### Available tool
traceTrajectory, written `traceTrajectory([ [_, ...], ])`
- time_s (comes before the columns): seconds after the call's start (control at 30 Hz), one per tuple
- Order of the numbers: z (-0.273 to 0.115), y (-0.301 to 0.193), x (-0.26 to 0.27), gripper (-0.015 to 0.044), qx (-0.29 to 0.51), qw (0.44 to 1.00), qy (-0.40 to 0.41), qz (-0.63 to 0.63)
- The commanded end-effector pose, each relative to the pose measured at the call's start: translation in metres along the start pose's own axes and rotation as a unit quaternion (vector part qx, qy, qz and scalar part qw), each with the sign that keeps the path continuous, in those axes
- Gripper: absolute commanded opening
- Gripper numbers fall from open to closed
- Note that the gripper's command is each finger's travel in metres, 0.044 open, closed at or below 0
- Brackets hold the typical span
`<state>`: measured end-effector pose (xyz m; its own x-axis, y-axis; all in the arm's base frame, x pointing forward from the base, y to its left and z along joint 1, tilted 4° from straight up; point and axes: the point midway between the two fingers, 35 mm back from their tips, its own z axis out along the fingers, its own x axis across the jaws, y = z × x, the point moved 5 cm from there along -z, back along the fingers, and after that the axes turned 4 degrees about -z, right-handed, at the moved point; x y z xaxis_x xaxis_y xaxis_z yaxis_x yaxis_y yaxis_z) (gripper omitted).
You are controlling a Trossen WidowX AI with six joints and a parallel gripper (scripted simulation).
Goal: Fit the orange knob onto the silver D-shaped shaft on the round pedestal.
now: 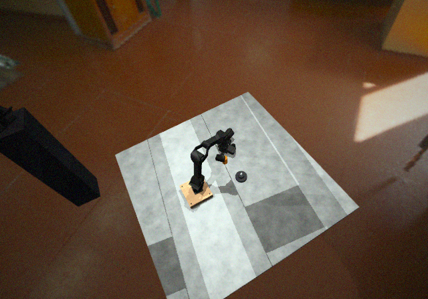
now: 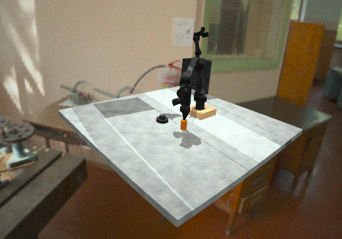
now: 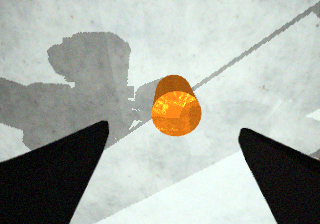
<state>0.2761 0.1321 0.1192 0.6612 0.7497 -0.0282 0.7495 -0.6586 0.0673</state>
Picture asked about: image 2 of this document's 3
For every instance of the orange cylinder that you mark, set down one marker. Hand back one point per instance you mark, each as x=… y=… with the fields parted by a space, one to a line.
x=183 y=124

